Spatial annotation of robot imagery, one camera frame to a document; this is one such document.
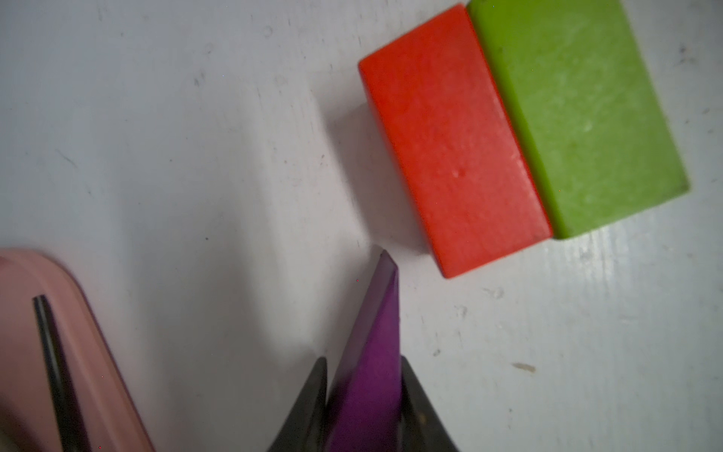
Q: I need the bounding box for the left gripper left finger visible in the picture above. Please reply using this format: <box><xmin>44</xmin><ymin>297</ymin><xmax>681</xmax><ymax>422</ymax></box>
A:
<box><xmin>267</xmin><ymin>357</ymin><xmax>328</xmax><ymax>452</ymax></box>

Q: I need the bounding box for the pink tray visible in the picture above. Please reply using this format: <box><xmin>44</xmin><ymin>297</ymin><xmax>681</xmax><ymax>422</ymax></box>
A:
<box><xmin>1</xmin><ymin>249</ymin><xmax>154</xmax><ymax>451</ymax></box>

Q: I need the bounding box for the green rectangular block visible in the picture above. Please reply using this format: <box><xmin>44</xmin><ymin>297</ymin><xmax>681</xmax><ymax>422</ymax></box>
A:
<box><xmin>467</xmin><ymin>1</ymin><xmax>689</xmax><ymax>238</ymax></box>

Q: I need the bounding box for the black ladle spoon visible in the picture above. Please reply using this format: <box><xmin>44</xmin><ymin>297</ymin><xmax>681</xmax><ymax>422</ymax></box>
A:
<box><xmin>33</xmin><ymin>295</ymin><xmax>90</xmax><ymax>451</ymax></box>

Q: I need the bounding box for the purple triangle block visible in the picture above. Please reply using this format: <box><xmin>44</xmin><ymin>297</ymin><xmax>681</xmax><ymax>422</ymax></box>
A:
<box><xmin>324</xmin><ymin>250</ymin><xmax>402</xmax><ymax>451</ymax></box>

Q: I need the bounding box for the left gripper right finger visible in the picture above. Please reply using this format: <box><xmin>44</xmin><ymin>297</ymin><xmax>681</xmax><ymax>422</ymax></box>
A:
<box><xmin>401</xmin><ymin>356</ymin><xmax>459</xmax><ymax>452</ymax></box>

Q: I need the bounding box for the red rectangular block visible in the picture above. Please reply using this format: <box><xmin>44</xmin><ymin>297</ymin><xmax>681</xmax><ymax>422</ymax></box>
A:
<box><xmin>359</xmin><ymin>5</ymin><xmax>553</xmax><ymax>279</ymax></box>

